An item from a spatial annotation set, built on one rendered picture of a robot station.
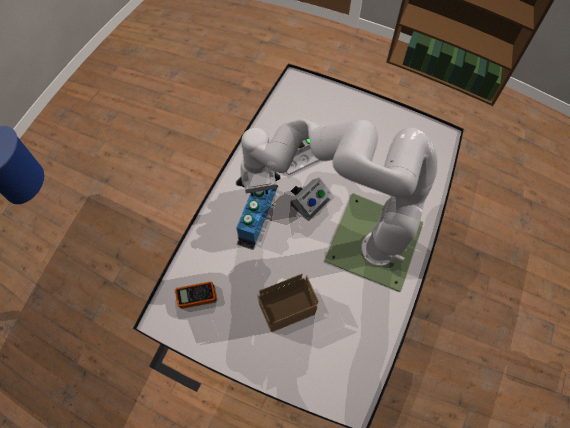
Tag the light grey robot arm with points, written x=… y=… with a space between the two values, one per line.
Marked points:
x=356 y=142

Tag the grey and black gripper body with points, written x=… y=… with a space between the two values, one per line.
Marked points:
x=244 y=174

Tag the grey panel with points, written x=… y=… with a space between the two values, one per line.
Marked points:
x=303 y=158

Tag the orange digital multimeter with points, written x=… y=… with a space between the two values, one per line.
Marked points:
x=194 y=295

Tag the brown cardboard box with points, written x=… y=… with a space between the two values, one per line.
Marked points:
x=282 y=304

